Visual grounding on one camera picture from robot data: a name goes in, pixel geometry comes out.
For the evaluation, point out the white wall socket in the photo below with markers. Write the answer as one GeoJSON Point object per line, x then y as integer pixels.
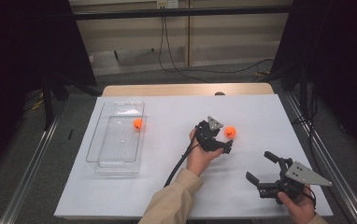
{"type": "Point", "coordinates": [167, 3]}

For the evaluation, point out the black horizontal bar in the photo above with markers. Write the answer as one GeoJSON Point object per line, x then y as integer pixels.
{"type": "Point", "coordinates": [182, 12]}

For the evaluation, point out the plain orange ball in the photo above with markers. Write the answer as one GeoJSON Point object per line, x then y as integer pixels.
{"type": "Point", "coordinates": [137, 123]}

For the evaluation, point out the orange ball with black print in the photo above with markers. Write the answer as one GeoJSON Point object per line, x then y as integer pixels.
{"type": "Point", "coordinates": [230, 132]}

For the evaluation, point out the person's left hand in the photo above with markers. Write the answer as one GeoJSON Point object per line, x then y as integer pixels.
{"type": "Point", "coordinates": [198, 158]}

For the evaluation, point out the clear plastic container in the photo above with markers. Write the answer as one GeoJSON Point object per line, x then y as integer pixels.
{"type": "Point", "coordinates": [117, 143]}

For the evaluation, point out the person's right hand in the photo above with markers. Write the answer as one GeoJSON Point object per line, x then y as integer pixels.
{"type": "Point", "coordinates": [296, 208]}

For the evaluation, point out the black curtain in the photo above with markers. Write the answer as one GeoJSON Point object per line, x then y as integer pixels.
{"type": "Point", "coordinates": [338, 46]}
{"type": "Point", "coordinates": [17, 46]}

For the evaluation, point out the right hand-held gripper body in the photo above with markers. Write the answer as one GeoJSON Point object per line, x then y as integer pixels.
{"type": "Point", "coordinates": [301, 175]}

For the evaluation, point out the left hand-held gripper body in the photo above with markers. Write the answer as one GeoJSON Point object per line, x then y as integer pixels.
{"type": "Point", "coordinates": [209, 138]}

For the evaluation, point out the black stand post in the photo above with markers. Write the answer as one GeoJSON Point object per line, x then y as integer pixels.
{"type": "Point", "coordinates": [47, 105]}

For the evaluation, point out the metal floor rail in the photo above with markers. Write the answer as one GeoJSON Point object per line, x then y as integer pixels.
{"type": "Point", "coordinates": [30, 174]}
{"type": "Point", "coordinates": [329, 155]}

